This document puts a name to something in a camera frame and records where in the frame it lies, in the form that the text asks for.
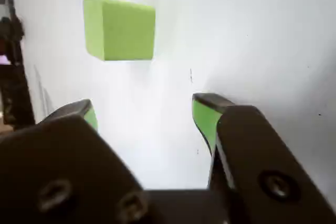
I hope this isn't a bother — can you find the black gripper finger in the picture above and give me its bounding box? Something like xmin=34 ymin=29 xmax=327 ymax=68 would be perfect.
xmin=0 ymin=99 xmax=158 ymax=224
xmin=192 ymin=93 xmax=336 ymax=224

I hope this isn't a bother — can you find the black stand frame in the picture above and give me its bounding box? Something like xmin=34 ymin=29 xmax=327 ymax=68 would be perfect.
xmin=0 ymin=0 xmax=36 ymax=132

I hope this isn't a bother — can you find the green lego block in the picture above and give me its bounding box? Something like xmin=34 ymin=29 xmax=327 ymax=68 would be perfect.
xmin=83 ymin=0 xmax=156 ymax=61

